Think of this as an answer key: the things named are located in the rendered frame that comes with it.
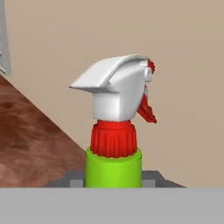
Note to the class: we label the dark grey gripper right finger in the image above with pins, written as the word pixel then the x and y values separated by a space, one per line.
pixel 154 178

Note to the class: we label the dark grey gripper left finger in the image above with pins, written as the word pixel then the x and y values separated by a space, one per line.
pixel 74 178

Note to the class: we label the grey cabinet door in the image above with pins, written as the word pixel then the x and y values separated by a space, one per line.
pixel 4 43

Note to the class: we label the green spray bottle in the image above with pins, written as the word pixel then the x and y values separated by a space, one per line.
pixel 113 172

